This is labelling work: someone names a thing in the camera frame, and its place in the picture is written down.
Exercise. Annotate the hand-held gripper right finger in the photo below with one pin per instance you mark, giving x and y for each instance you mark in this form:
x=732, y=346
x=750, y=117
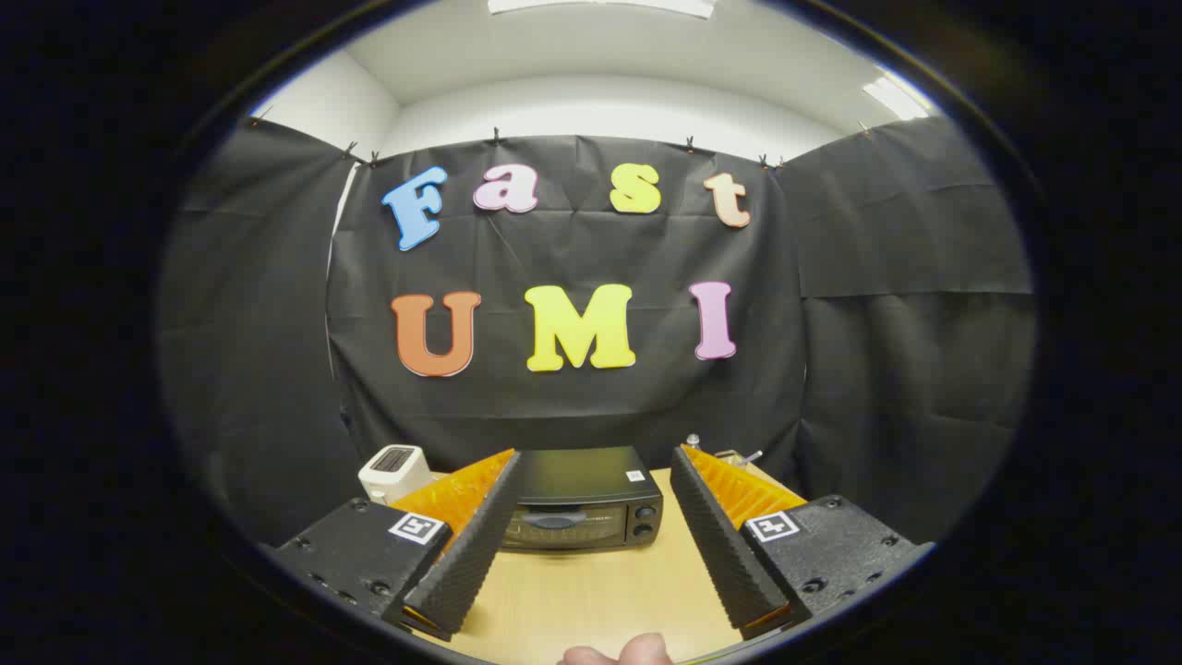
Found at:
x=725, y=545

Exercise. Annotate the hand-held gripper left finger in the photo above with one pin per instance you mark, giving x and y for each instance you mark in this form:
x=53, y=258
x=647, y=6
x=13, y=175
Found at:
x=471, y=545

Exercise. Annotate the black toaster oven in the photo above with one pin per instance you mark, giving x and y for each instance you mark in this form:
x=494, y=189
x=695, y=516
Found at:
x=582, y=480

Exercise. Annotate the white toaster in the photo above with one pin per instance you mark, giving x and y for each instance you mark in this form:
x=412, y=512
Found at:
x=392, y=471

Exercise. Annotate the short ceiling light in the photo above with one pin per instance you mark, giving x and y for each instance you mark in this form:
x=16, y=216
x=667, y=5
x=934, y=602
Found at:
x=894, y=97

